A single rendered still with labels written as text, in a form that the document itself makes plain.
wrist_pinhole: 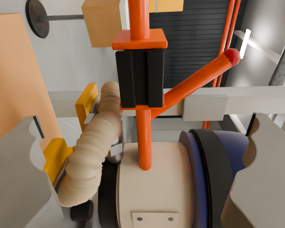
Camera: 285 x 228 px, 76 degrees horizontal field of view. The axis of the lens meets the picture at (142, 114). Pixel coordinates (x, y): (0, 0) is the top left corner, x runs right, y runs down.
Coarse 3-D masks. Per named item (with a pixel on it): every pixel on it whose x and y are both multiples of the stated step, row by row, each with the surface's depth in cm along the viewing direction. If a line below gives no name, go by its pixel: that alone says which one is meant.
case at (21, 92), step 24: (0, 24) 34; (24, 24) 41; (0, 48) 34; (24, 48) 40; (0, 72) 34; (24, 72) 40; (0, 96) 34; (24, 96) 40; (48, 96) 50; (0, 120) 34; (48, 120) 50
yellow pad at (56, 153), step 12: (48, 144) 25; (60, 144) 25; (48, 156) 23; (60, 156) 24; (48, 168) 21; (60, 168) 24; (60, 180) 23; (84, 204) 26; (72, 216) 26; (84, 216) 26
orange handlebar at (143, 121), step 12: (132, 0) 18; (144, 0) 18; (132, 12) 19; (144, 12) 19; (132, 24) 19; (144, 24) 19; (132, 36) 20; (144, 36) 20; (144, 120) 26; (144, 132) 27; (144, 144) 28; (144, 156) 30; (144, 168) 31
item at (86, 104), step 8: (88, 88) 39; (96, 88) 41; (80, 96) 36; (88, 96) 36; (96, 96) 41; (80, 104) 34; (88, 104) 36; (80, 112) 34; (88, 112) 36; (80, 120) 35
